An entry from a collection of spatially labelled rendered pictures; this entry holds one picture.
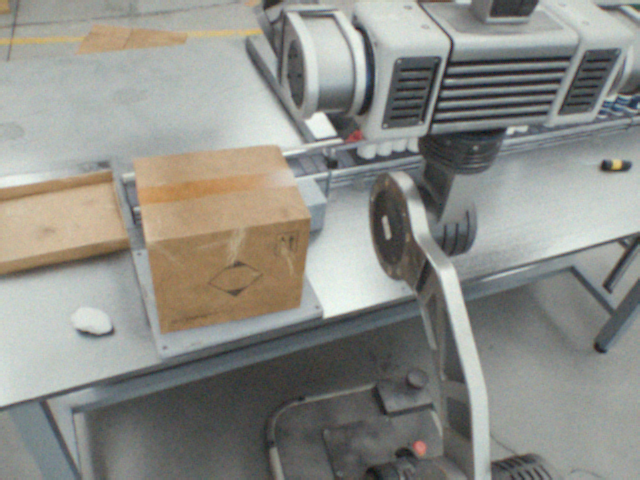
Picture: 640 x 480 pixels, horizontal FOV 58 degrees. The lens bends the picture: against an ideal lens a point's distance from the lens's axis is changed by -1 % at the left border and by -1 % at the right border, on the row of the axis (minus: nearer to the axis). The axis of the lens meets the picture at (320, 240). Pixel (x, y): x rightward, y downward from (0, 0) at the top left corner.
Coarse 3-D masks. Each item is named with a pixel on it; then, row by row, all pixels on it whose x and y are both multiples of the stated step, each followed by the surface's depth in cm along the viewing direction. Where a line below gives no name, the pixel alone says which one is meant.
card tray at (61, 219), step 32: (0, 192) 142; (32, 192) 145; (64, 192) 147; (96, 192) 149; (0, 224) 137; (32, 224) 138; (64, 224) 139; (96, 224) 141; (0, 256) 130; (32, 256) 127; (64, 256) 131
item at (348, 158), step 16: (528, 128) 183; (544, 128) 184; (560, 128) 186; (288, 160) 159; (304, 160) 160; (320, 160) 160; (352, 160) 162; (368, 160) 163; (384, 160) 163; (304, 176) 155; (128, 192) 143
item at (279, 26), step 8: (288, 8) 79; (296, 8) 80; (304, 8) 80; (312, 8) 80; (320, 8) 80; (328, 8) 81; (336, 8) 81; (280, 16) 81; (280, 24) 81; (280, 32) 82; (280, 40) 82; (280, 48) 83; (280, 56) 84; (280, 64) 84; (280, 72) 85; (280, 80) 86
